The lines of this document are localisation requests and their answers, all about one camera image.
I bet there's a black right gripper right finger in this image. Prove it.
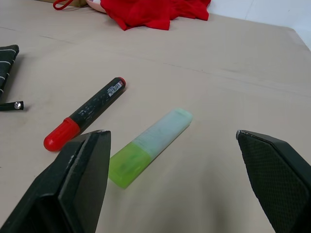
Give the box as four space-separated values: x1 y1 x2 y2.
236 129 311 233

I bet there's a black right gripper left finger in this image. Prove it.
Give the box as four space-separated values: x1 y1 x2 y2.
0 130 112 233

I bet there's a dark striped pouch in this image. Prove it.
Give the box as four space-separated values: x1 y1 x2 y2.
0 44 26 114

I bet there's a black marker with red cap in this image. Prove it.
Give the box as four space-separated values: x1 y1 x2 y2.
43 77 127 152

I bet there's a green highlighter pen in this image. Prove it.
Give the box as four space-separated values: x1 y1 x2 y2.
107 108 194 189

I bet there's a pink object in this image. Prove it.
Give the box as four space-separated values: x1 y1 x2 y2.
85 0 107 14

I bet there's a brown cardboard box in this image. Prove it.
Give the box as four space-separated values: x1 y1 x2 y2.
36 0 91 8

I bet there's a red cloth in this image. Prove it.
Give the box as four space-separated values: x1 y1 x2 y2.
100 0 211 32

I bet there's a red cord loop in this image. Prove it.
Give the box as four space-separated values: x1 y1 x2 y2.
52 0 79 11

